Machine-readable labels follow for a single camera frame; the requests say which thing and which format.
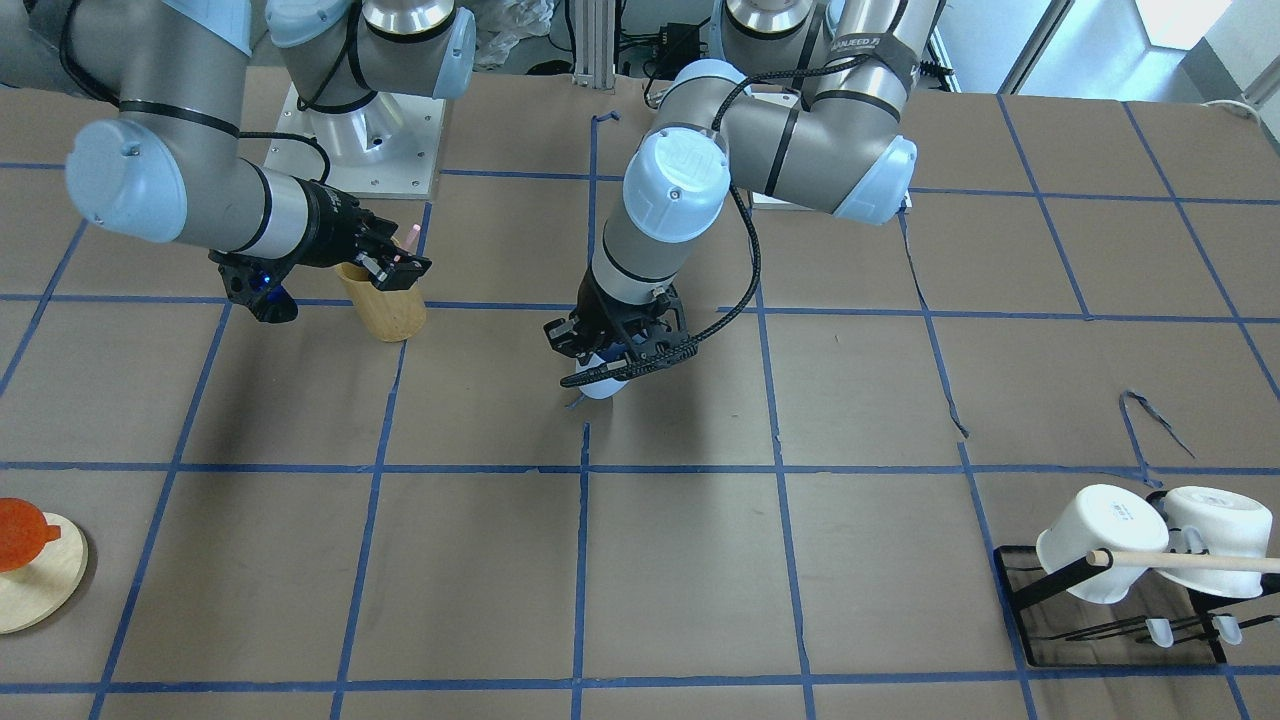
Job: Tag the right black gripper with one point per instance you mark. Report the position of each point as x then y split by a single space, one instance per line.
327 225

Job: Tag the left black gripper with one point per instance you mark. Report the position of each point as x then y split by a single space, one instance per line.
593 309

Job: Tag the light blue plastic cup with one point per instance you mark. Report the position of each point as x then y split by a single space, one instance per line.
599 389

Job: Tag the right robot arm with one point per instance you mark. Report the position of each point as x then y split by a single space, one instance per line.
167 167

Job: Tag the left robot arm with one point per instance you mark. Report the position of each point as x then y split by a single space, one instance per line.
801 101

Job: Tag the bamboo chopstick holder cup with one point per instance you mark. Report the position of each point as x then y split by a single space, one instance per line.
389 316

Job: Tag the orange cup on stand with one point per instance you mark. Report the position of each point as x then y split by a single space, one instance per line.
25 531

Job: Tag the wooden cup tree stand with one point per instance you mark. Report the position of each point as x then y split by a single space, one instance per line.
34 592

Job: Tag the black power adapter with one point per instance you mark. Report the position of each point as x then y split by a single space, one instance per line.
678 44

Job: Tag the white mug near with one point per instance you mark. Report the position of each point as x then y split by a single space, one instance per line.
1101 516

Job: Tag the white mug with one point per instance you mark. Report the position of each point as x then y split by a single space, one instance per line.
1227 524
1101 516

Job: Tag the white mug far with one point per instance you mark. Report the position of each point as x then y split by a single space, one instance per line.
1227 524

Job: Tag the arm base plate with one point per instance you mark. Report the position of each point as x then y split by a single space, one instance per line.
387 150

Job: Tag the aluminium frame post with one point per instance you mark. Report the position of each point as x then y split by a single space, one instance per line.
595 26

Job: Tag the black wire mug rack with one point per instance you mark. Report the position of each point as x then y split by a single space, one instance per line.
1110 617

